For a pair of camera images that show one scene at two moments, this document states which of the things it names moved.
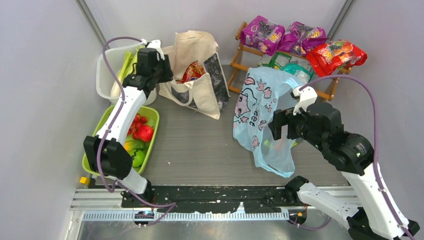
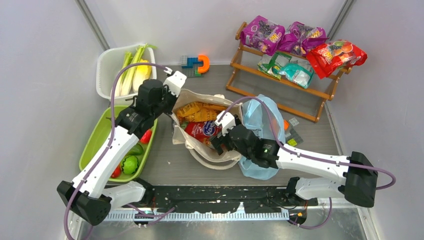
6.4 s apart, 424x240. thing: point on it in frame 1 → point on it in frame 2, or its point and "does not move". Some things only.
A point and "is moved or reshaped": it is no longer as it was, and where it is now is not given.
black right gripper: x=280 y=117 → x=216 y=142
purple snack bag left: x=262 y=34 does not move
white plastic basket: x=105 y=78 does not move
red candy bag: x=193 y=70 → x=204 y=131
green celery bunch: x=130 y=58 does not move
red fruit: x=144 y=133 does not move
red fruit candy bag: x=326 y=59 does not move
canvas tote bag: x=200 y=75 → x=199 y=154
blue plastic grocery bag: x=264 y=89 is moved or reshaped
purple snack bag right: x=300 y=38 does not move
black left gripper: x=169 y=74 → x=173 y=98
